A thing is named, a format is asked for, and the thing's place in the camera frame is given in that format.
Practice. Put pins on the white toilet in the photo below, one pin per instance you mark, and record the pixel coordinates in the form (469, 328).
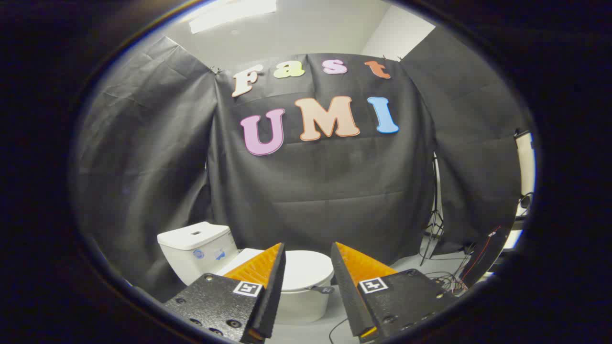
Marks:
(191, 253)

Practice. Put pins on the black backdrop cloth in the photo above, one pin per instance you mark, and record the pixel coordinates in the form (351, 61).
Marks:
(325, 186)

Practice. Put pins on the white standing panel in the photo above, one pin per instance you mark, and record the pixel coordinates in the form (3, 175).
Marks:
(525, 162)

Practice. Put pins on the black tripod stand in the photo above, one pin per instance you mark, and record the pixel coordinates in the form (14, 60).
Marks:
(434, 224)

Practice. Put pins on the black lid pull tab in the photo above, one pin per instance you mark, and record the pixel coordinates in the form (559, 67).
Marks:
(324, 289)

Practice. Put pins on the white toilet lid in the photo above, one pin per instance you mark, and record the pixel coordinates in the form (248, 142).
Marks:
(306, 270)

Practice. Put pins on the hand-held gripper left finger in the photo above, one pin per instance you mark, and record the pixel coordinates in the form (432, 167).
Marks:
(272, 291)

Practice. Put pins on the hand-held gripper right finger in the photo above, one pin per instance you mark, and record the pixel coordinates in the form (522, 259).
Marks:
(346, 291)

